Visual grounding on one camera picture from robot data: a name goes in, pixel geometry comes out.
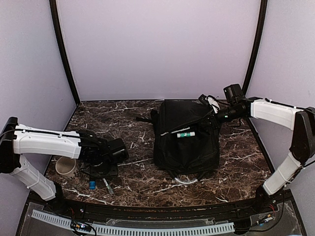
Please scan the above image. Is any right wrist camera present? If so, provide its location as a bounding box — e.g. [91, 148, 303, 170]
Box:
[198, 94, 220, 113]

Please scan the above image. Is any cream patterned mug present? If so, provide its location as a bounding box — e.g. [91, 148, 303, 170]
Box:
[55, 157, 81, 185]

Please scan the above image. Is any black marker blue cap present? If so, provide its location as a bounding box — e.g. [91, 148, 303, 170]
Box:
[89, 181, 96, 190]

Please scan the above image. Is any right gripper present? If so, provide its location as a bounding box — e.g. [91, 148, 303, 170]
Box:
[199, 105, 243, 130]

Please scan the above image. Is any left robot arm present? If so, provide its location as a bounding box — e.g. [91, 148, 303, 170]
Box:
[0, 117, 114, 214]

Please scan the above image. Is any black front rail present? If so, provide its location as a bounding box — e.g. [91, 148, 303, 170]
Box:
[27, 190, 293, 222]

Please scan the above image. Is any left black frame post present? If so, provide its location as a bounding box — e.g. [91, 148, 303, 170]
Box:
[49, 0, 81, 106]

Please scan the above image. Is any white pen blue cap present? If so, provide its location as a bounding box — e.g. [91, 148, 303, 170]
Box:
[161, 127, 190, 136]

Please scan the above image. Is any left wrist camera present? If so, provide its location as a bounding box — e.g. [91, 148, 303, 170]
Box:
[108, 138, 129, 164]

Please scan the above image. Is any right black frame post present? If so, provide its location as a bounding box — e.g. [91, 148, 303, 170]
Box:
[242, 0, 268, 94]

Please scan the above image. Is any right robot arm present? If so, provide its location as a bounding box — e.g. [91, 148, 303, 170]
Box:
[205, 84, 315, 213]

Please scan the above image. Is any white glue stick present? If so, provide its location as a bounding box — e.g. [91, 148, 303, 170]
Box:
[177, 131, 195, 138]

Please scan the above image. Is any black frame post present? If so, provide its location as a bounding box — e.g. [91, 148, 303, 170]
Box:
[242, 0, 268, 94]
[49, 0, 81, 106]

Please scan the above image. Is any white slotted cable duct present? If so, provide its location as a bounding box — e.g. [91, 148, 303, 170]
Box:
[31, 210, 235, 236]

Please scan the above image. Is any black student bag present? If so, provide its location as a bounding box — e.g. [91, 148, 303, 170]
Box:
[136, 100, 221, 178]

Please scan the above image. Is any white thin pen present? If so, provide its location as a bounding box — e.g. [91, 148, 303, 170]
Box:
[102, 178, 114, 195]

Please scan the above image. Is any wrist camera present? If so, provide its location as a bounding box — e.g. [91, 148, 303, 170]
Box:
[198, 94, 220, 113]
[108, 138, 129, 164]

